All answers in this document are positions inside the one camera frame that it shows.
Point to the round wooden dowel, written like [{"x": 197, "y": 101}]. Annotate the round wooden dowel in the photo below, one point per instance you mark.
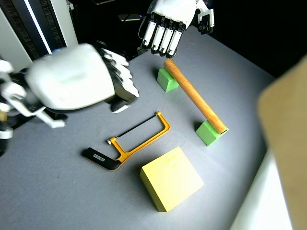
[{"x": 194, "y": 94}]

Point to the green block with clear tape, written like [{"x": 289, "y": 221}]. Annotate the green block with clear tape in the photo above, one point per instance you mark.
[{"x": 164, "y": 80}]

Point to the plain green block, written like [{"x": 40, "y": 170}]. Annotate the plain green block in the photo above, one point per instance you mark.
[{"x": 206, "y": 134}]

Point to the large pale yellow block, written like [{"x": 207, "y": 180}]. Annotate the large pale yellow block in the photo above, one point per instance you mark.
[{"x": 172, "y": 179}]

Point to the grey flat hub device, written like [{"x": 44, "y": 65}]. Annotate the grey flat hub device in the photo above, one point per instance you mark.
[{"x": 128, "y": 17}]

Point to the grey table cloth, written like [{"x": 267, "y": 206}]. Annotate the grey table cloth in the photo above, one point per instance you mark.
[{"x": 72, "y": 191}]

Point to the dark flat device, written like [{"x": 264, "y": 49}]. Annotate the dark flat device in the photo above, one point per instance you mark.
[{"x": 103, "y": 2}]

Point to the tan blurred board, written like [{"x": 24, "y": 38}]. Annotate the tan blurred board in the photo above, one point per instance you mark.
[{"x": 285, "y": 131}]

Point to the white smooth panel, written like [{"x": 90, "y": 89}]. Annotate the white smooth panel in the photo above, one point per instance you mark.
[{"x": 261, "y": 203}]

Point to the white column with light strip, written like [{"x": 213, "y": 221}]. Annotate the white column with light strip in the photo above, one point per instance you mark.
[{"x": 14, "y": 31}]

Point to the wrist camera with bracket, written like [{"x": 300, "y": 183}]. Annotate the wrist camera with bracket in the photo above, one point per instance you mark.
[
  {"x": 207, "y": 19},
  {"x": 51, "y": 121}
]

